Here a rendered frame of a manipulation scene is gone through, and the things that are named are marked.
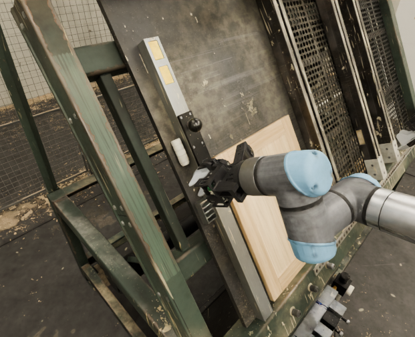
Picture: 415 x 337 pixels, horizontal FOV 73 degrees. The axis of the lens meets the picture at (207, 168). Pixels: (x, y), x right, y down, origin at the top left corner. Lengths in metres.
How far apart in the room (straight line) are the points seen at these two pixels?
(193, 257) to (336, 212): 0.52
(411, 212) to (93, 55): 0.78
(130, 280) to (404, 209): 1.05
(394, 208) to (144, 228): 0.53
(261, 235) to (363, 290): 1.48
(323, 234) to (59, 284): 2.13
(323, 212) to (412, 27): 4.32
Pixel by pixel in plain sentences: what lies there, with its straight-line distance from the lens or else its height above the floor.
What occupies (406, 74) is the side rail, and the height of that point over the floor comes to 1.24.
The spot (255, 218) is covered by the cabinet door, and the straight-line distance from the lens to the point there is 1.02.
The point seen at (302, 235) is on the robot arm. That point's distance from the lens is 0.50.
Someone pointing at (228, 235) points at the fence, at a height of 1.18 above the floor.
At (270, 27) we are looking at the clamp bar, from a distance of 1.26.
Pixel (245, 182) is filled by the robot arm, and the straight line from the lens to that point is 0.52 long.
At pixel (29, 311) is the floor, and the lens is 2.40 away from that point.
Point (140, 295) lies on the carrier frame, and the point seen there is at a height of 0.79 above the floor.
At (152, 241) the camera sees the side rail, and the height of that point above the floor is 1.30.
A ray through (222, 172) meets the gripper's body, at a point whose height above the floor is 1.51.
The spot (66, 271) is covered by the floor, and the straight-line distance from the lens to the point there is 2.48.
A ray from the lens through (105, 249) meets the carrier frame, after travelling 1.44.
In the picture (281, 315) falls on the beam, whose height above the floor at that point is 0.88.
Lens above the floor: 1.87
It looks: 36 degrees down
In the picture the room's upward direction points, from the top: straight up
